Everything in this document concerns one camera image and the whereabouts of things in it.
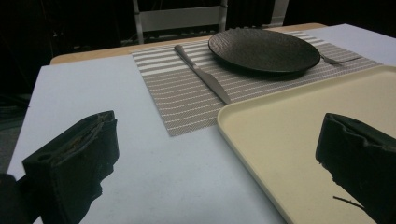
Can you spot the silver table knife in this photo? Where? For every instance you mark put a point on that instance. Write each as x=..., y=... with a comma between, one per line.
x=205, y=76

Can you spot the light blue table sheet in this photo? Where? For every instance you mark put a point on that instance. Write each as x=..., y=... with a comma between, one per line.
x=93, y=93

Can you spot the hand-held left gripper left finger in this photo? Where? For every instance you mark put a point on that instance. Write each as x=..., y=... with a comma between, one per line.
x=71, y=161

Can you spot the striped woven placemat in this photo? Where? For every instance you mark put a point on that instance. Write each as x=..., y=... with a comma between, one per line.
x=186, y=102

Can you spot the cream plastic tray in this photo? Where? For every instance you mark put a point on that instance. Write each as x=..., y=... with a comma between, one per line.
x=280, y=140

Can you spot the silver fork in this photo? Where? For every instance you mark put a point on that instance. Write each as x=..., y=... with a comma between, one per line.
x=331, y=60

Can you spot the dark textured round plate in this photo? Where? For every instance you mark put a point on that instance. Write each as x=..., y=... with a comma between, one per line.
x=264, y=49

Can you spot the grey metal stand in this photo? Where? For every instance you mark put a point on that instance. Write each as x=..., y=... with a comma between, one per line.
x=180, y=18

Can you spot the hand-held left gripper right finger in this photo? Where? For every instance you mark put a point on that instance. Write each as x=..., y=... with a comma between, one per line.
x=361, y=155

